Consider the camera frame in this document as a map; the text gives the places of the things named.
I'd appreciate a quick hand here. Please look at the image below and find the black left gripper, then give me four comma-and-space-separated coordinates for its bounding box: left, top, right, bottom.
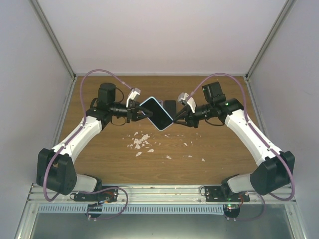
110, 101, 154, 123

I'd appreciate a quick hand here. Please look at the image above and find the phone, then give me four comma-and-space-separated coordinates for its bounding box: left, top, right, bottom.
157, 100, 164, 107
140, 97, 173, 131

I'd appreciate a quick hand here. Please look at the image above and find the black smartphone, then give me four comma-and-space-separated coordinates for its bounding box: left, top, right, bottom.
164, 100, 177, 119

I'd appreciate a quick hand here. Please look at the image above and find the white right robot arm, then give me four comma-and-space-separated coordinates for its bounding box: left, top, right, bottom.
174, 82, 295, 202

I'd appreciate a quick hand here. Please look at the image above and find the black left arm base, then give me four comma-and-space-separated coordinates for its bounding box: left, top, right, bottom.
70, 185, 119, 203

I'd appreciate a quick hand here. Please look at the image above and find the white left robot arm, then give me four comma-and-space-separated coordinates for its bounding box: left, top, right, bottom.
36, 83, 152, 202

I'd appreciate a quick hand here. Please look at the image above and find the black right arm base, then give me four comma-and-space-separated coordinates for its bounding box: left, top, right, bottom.
199, 186, 250, 203

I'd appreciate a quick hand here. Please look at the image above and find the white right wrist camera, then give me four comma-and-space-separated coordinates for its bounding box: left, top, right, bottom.
177, 93, 196, 113

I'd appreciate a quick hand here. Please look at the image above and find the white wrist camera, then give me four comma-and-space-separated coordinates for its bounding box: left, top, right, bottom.
126, 88, 141, 108
177, 93, 196, 113

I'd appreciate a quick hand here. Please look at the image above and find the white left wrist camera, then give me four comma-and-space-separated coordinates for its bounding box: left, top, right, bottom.
126, 88, 141, 108

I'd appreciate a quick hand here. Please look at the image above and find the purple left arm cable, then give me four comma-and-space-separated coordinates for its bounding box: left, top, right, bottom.
42, 69, 133, 202

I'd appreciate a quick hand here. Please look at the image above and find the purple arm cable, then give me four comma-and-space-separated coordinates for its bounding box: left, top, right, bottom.
189, 72, 297, 201
42, 69, 133, 202

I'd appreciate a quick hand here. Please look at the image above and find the aluminium mounting rail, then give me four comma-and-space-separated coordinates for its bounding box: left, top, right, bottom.
27, 184, 296, 204

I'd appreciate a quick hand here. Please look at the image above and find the grey slotted cable duct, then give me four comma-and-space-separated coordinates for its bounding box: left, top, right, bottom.
38, 204, 224, 215

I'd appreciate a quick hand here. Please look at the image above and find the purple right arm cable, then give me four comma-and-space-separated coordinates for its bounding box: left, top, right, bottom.
189, 72, 297, 201

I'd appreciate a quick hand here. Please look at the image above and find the grey left corner post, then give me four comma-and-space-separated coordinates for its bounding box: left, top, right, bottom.
29, 0, 76, 81

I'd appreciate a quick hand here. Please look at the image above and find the grey aluminium corner post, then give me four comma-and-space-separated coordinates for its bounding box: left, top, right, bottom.
244, 0, 297, 80

